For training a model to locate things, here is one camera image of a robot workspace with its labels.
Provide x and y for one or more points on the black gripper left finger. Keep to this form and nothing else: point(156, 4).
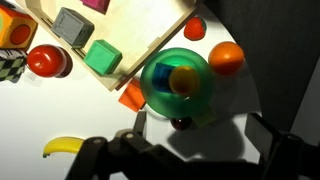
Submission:
point(110, 156)

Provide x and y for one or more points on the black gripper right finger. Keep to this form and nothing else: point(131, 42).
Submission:
point(283, 156)

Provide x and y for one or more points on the yellow round toy fruit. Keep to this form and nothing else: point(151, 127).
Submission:
point(184, 80)

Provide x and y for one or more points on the green bowl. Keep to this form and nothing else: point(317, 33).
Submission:
point(186, 106)

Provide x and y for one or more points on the orange toy fruit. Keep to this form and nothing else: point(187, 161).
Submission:
point(226, 57)

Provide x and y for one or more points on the wooden tray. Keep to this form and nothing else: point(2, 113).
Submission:
point(133, 30)

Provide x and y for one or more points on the yellow toy banana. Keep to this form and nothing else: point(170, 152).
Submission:
point(63, 145)

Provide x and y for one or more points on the orange block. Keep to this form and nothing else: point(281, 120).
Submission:
point(132, 96)

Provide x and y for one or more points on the dark red toy cherry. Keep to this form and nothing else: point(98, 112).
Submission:
point(181, 124)

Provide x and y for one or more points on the yellow green block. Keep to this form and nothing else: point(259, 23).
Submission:
point(206, 118)

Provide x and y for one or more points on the blue cube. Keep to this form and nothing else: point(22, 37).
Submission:
point(160, 76)

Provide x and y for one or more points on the green cube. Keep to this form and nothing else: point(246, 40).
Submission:
point(101, 57)

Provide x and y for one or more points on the red toy apple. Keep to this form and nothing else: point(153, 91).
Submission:
point(46, 60)

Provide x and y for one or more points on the black white checkered cube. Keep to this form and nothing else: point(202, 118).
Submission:
point(11, 65)

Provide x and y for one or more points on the gray cube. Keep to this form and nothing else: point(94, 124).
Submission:
point(71, 26)

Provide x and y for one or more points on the pink cube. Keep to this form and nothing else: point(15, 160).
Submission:
point(96, 5)

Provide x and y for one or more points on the red toy strawberry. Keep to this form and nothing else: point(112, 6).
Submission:
point(195, 28)

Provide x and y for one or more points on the orange number six cube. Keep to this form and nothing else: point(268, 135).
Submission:
point(16, 31)

